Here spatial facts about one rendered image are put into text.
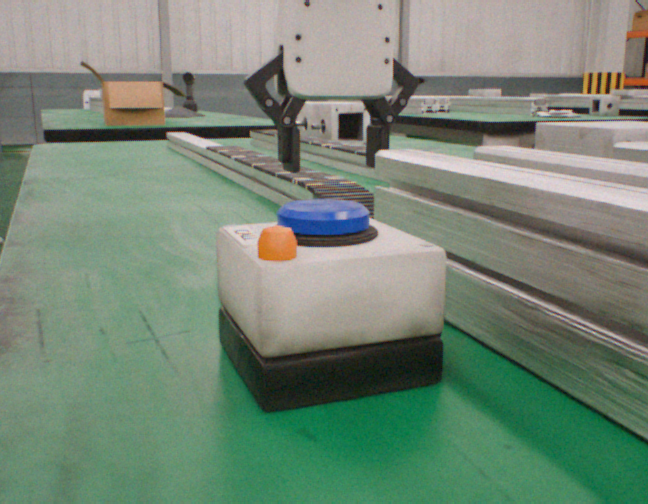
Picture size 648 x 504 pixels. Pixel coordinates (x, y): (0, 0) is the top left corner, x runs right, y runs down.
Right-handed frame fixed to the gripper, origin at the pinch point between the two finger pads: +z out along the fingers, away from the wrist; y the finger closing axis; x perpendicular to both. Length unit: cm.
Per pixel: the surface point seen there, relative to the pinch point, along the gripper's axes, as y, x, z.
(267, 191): 1.9, -15.9, 5.3
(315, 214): 13.9, 33.0, -1.0
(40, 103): 52, -1074, 13
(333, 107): -29, -73, -3
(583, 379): 5.0, 39.2, 5.1
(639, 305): 5.0, 41.5, 1.3
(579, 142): -14.0, 16.0, -2.0
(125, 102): 2, -191, -2
